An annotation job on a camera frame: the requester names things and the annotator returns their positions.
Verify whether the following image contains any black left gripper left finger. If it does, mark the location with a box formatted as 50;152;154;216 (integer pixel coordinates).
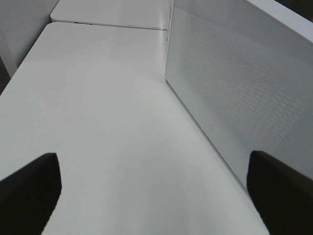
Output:
0;153;62;235

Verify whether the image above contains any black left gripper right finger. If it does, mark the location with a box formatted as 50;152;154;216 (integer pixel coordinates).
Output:
246;150;313;235

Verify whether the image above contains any white microwave door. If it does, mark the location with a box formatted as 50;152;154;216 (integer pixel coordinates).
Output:
166;0;313;183

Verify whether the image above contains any white adjacent table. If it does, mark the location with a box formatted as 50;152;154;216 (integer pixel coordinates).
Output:
50;0;173;30

